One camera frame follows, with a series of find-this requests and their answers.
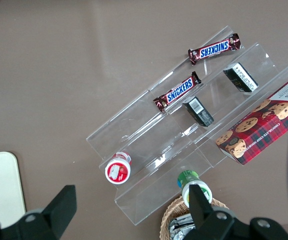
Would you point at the small black box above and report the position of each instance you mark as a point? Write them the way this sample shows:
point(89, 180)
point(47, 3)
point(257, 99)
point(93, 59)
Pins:
point(199, 112)
point(241, 77)

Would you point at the red tartan cookie box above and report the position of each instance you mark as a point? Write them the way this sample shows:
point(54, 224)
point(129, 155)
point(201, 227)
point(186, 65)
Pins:
point(259, 130)

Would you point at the cream plastic tray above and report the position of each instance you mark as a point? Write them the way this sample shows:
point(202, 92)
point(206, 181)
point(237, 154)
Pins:
point(1, 190)

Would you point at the green lidded cup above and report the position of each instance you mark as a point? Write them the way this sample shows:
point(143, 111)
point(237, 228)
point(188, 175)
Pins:
point(184, 180)

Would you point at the snickers chocolate bar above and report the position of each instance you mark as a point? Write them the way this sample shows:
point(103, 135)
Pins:
point(179, 91)
point(214, 50)

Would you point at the red lidded cup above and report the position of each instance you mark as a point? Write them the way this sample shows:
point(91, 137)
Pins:
point(117, 171)

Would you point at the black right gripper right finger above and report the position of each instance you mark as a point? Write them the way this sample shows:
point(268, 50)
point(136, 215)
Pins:
point(201, 210)

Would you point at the silver foil pack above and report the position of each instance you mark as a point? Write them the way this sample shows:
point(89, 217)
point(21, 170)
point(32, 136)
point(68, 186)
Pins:
point(181, 227)

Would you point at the clear acrylic step display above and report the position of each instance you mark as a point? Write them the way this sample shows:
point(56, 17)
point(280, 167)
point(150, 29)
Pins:
point(146, 130)

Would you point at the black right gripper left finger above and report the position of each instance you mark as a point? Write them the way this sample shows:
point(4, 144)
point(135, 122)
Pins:
point(54, 217)

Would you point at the oval tan wicker basket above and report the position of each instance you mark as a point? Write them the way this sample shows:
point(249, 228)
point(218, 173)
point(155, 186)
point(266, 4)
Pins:
point(169, 217)

